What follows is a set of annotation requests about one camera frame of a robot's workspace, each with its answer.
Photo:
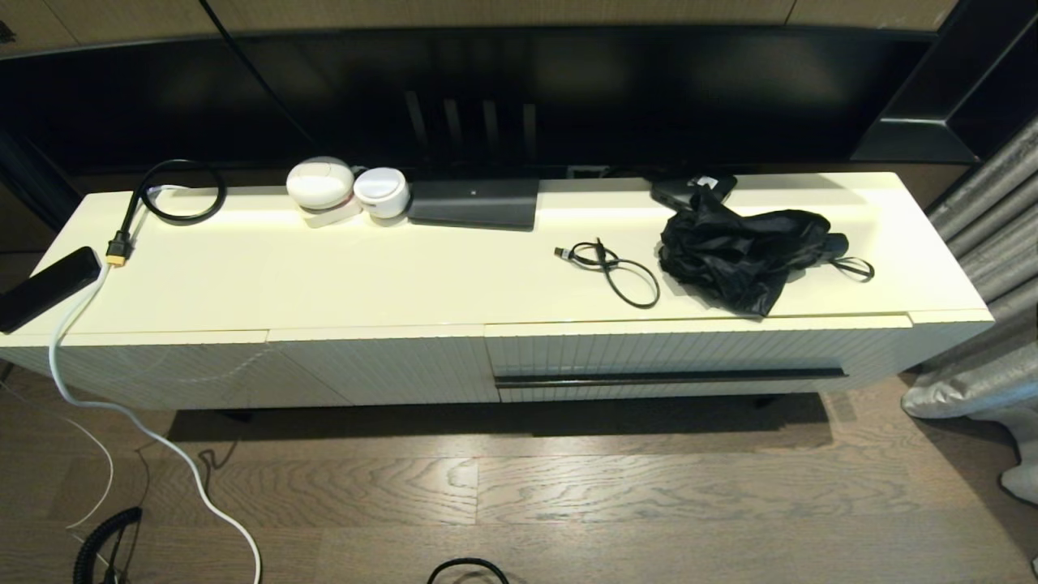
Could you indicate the white cabinet drawer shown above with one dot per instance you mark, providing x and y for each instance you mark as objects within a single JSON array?
[{"x": 649, "y": 349}]

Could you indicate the black umbrella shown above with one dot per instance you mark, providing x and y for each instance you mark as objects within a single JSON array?
[{"x": 730, "y": 253}]

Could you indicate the white cream TV cabinet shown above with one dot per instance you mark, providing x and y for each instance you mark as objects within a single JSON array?
[{"x": 365, "y": 276}]

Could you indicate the flat black set-top box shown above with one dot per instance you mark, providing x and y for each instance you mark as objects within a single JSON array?
[{"x": 473, "y": 203}]

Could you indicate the small white round device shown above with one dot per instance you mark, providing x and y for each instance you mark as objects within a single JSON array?
[{"x": 381, "y": 193}]

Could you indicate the small black box with sticker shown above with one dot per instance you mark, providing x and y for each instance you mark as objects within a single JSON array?
[{"x": 675, "y": 192}]

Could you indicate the white flat device base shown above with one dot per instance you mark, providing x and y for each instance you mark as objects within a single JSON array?
[{"x": 328, "y": 217}]

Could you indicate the large white round device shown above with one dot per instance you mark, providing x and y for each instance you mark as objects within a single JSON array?
[{"x": 319, "y": 182}]

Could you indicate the black flat screen TV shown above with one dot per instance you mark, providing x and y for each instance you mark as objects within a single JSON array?
[{"x": 608, "y": 81}]

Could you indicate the long black rectangular device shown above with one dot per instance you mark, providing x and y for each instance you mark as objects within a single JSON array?
[{"x": 45, "y": 289}]

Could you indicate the grey curtain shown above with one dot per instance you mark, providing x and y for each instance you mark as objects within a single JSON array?
[{"x": 989, "y": 211}]

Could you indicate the black wall shelf frame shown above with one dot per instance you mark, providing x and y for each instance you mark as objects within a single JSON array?
[{"x": 932, "y": 130}]

